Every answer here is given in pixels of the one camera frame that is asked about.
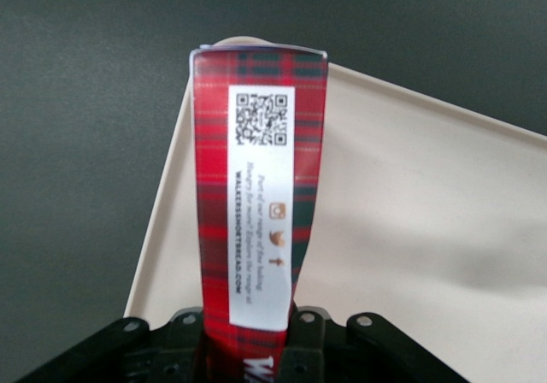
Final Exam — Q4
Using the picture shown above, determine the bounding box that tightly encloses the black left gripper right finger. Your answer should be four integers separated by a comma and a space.
277, 305, 472, 383

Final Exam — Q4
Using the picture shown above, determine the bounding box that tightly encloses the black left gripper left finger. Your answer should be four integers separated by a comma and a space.
16, 307, 207, 383

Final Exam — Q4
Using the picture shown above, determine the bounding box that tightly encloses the red tartan cookie box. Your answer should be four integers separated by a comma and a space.
187, 42, 330, 383

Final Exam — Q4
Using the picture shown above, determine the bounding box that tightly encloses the beige plastic tray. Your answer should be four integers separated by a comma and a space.
122, 35, 547, 383

